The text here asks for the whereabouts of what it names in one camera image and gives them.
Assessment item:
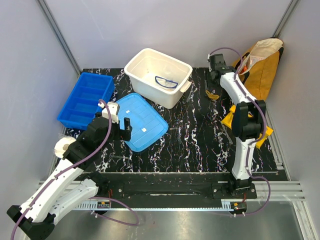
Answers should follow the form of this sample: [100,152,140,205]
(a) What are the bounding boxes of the blue divided organizer tray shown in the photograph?
[57,72,115,130]

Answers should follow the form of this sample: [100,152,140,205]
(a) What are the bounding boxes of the light blue plastic lid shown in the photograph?
[116,93,169,153]

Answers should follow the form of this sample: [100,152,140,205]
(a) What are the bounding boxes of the white plastic tub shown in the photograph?
[124,48,193,109]

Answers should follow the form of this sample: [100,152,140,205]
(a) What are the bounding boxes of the box inside tote bag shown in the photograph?
[242,54,266,73]

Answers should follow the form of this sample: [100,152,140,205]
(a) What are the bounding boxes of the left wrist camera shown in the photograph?
[98,99,120,124]

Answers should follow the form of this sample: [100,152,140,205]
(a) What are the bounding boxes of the yellow canvas tote bag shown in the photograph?
[232,38,284,101]

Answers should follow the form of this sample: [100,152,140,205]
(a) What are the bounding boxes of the yellow test tube rack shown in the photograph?
[221,105,274,149]

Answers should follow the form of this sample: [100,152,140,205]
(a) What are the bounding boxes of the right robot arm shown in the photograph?
[208,53,267,198]

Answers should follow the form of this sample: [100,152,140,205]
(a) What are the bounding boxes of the white tape roll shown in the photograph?
[54,136,76,159]

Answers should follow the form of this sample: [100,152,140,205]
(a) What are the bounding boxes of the packet of gloves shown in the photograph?
[158,81,178,91]

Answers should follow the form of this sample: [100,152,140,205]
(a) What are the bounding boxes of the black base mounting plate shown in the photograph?
[79,171,258,209]

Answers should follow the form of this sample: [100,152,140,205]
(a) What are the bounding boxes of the blue safety glasses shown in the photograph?
[154,75,179,89]

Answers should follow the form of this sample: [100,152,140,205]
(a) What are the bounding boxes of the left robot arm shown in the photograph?
[6,115,132,240]

